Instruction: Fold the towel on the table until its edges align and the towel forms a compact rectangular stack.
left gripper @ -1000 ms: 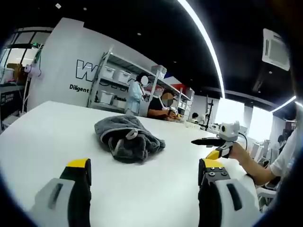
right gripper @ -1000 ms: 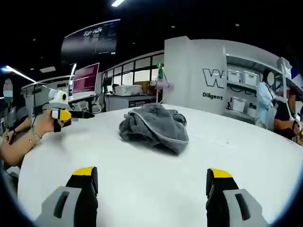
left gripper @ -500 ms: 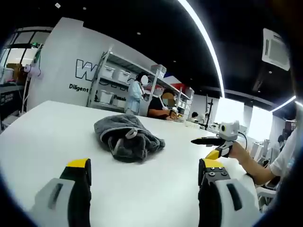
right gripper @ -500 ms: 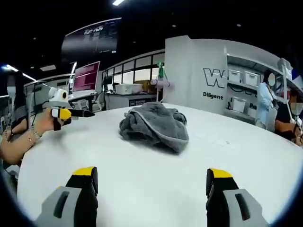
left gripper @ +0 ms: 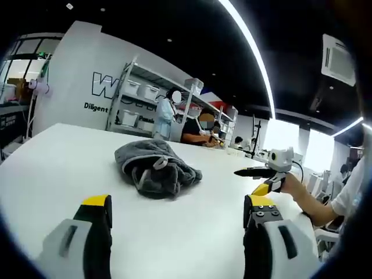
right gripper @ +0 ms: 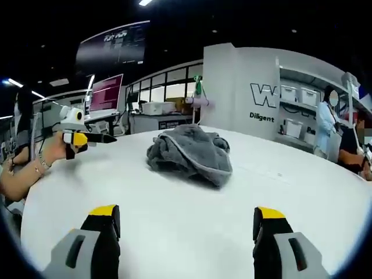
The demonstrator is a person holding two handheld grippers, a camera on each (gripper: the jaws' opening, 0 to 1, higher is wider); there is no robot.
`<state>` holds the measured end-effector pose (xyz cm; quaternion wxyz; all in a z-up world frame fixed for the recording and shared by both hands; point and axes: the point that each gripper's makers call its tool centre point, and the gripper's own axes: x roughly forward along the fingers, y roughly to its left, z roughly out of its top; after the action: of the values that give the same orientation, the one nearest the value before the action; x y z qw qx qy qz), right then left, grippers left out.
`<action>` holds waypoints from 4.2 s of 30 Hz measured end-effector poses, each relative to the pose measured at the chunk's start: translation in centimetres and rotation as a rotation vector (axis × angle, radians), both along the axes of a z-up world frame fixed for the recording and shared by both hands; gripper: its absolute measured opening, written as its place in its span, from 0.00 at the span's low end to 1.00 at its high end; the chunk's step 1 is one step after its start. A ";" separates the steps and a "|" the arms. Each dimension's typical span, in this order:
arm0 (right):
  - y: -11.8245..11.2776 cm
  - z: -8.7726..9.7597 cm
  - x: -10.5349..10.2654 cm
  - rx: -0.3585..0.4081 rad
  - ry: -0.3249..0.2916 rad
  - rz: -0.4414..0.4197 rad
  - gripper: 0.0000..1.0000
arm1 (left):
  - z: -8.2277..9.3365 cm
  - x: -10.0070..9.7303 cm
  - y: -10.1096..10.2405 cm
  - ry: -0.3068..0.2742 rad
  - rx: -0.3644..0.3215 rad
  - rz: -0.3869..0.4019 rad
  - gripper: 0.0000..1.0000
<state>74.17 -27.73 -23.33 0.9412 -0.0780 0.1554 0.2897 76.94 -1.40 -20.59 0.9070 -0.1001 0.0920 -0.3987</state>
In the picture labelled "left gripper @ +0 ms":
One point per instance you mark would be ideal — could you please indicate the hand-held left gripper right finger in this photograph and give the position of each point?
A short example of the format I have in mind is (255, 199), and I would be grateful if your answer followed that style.
(267, 232)

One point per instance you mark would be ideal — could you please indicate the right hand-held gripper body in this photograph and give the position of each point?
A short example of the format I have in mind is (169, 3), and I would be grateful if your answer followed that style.
(280, 160)

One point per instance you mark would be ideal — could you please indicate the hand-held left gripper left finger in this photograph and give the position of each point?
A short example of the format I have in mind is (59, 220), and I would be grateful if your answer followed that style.
(87, 232)

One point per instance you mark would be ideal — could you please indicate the grey towel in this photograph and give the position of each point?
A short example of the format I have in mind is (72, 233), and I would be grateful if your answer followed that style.
(162, 171)

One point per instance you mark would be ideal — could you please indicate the white table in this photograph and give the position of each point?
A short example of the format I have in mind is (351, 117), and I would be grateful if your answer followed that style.
(145, 221)

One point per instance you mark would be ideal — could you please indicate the white t-shirt sleeve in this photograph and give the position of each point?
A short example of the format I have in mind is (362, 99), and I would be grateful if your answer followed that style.
(353, 189)

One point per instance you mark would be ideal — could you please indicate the metal storage shelf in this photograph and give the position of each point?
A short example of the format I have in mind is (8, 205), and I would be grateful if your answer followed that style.
(162, 101)

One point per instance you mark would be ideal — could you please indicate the ceiling air conditioner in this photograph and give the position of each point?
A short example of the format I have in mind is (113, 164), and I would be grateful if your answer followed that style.
(338, 59)

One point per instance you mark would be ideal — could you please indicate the white storage bin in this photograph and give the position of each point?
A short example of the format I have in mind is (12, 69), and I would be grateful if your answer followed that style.
(131, 85)
(129, 117)
(148, 91)

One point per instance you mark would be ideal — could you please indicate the white floor fan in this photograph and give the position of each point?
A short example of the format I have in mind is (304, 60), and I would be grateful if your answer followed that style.
(36, 101)

